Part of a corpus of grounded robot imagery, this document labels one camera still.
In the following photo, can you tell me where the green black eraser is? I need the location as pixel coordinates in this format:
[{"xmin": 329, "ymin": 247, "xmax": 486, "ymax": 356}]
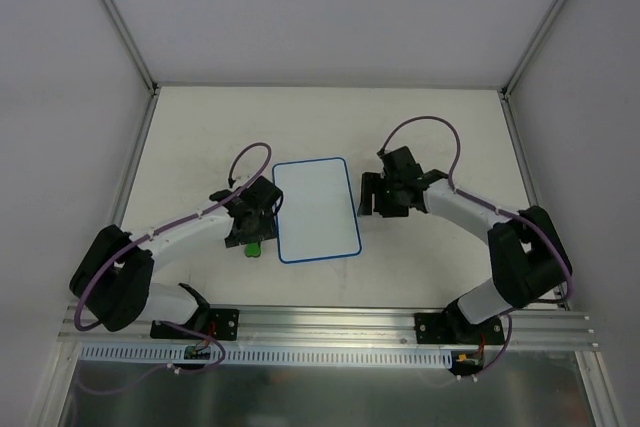
[{"xmin": 244, "ymin": 242, "xmax": 262, "ymax": 258}]

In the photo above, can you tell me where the blue framed whiteboard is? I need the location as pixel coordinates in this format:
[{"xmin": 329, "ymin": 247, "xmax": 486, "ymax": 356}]
[{"xmin": 272, "ymin": 157, "xmax": 362, "ymax": 265}]

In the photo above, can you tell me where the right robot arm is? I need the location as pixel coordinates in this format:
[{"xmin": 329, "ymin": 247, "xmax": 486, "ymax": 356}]
[{"xmin": 358, "ymin": 147, "xmax": 572, "ymax": 343}]

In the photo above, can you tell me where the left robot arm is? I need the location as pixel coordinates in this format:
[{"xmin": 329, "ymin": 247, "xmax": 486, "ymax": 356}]
[{"xmin": 69, "ymin": 176, "xmax": 284, "ymax": 338}]

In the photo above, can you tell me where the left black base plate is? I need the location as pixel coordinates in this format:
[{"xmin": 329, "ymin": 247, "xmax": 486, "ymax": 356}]
[{"xmin": 150, "ymin": 305, "xmax": 240, "ymax": 341}]

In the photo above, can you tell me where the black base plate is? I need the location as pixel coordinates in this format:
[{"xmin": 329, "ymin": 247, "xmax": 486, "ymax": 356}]
[
  {"xmin": 150, "ymin": 305, "xmax": 240, "ymax": 341},
  {"xmin": 413, "ymin": 312, "xmax": 506, "ymax": 346}
]

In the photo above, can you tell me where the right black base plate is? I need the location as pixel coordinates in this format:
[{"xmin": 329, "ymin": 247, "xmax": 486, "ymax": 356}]
[{"xmin": 413, "ymin": 312, "xmax": 506, "ymax": 346}]

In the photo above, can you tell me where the white slotted cable duct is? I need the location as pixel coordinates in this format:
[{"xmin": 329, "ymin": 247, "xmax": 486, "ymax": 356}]
[{"xmin": 79, "ymin": 343, "xmax": 453, "ymax": 370}]

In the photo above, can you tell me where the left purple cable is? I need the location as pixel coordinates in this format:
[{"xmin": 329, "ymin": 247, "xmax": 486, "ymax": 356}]
[{"xmin": 73, "ymin": 141, "xmax": 274, "ymax": 396}]

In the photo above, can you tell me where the aluminium mounting rail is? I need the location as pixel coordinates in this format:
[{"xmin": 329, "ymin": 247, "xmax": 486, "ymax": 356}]
[{"xmin": 57, "ymin": 300, "xmax": 599, "ymax": 351}]

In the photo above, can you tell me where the left aluminium frame post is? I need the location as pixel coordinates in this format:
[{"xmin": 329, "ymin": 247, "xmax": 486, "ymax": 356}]
[{"xmin": 99, "ymin": 0, "xmax": 157, "ymax": 95}]

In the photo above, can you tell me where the aluminium frame post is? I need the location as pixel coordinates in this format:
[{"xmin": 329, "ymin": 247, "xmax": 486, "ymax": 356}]
[
  {"xmin": 99, "ymin": 0, "xmax": 157, "ymax": 95},
  {"xmin": 501, "ymin": 0, "xmax": 570, "ymax": 99}
]

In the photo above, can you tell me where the right aluminium frame post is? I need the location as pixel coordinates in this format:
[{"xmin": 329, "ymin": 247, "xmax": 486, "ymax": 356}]
[{"xmin": 501, "ymin": 0, "xmax": 570, "ymax": 99}]

